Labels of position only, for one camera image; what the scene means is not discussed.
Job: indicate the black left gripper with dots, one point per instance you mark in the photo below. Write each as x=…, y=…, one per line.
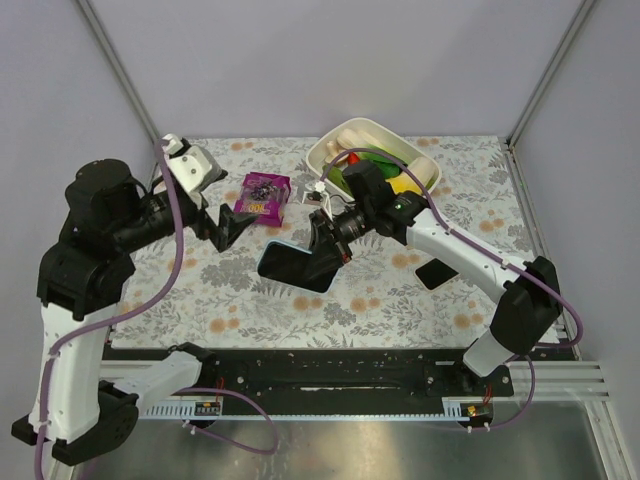
x=208, y=223

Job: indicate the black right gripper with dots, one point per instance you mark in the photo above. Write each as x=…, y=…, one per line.
x=330, y=236

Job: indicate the black phone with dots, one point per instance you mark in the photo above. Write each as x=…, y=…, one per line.
x=286, y=264

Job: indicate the black smartphone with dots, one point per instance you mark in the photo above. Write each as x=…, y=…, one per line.
x=434, y=274

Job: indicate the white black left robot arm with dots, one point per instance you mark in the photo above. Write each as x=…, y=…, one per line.
x=80, y=284

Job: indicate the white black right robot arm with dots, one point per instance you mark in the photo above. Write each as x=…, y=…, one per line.
x=526, y=294

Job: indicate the purple snack box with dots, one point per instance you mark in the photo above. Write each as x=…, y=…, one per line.
x=264, y=195

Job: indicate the green toy pea pod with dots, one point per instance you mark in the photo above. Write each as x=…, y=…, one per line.
x=335, y=175

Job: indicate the floral table cloth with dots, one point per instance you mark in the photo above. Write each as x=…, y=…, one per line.
x=220, y=301

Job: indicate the toy carrot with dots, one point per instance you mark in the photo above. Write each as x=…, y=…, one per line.
x=353, y=159

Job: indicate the yellow toy pepper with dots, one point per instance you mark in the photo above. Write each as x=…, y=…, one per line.
x=404, y=183

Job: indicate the toy mushroom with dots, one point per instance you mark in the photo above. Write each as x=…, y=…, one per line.
x=333, y=150

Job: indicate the toy bok choy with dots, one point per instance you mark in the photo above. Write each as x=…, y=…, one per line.
x=350, y=139

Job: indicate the white plastic basin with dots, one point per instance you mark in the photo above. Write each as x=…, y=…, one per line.
x=397, y=146

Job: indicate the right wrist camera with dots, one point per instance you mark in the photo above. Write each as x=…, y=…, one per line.
x=316, y=194

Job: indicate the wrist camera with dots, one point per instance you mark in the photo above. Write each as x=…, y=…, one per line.
x=194, y=168
x=316, y=194

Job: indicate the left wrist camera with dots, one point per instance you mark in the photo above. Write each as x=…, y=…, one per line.
x=194, y=168

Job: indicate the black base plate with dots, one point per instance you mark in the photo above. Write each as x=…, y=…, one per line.
x=437, y=373

